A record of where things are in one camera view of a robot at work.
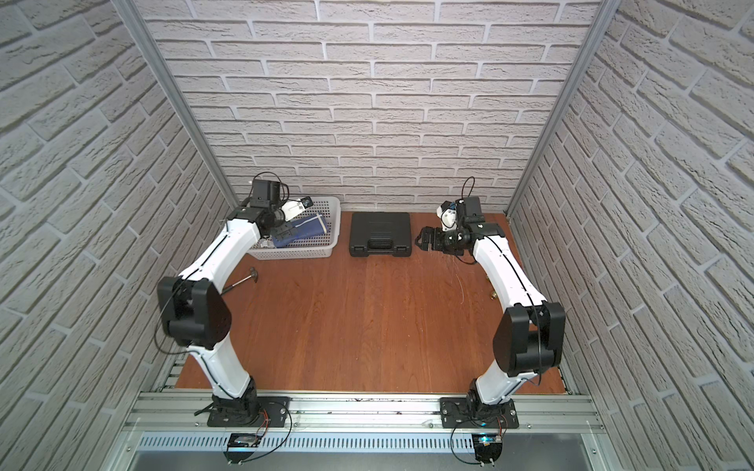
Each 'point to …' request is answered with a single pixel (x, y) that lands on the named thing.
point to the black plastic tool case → (380, 233)
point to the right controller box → (487, 446)
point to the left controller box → (241, 446)
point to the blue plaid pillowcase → (306, 226)
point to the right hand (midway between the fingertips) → (434, 241)
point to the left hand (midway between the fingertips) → (283, 204)
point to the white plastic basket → (320, 246)
